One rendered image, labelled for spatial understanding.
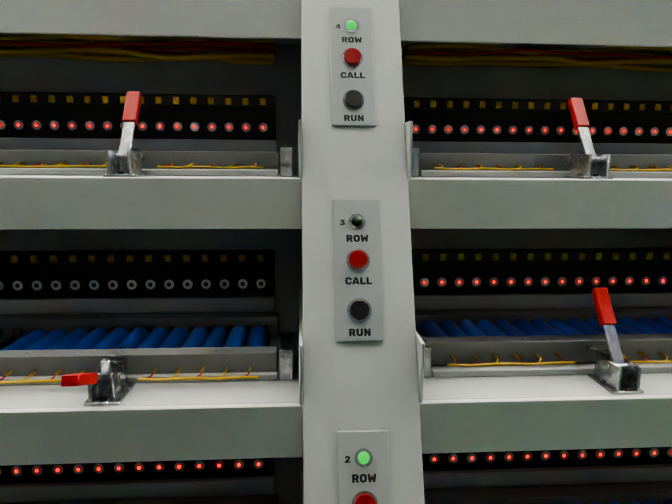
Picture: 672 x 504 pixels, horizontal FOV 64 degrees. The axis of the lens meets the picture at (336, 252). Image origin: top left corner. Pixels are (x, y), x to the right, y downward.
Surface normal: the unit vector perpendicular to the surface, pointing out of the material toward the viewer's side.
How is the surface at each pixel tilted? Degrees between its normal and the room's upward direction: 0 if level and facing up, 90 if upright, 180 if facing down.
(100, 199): 113
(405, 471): 90
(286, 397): 23
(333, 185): 90
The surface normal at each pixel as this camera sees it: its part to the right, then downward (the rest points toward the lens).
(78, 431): 0.07, 0.17
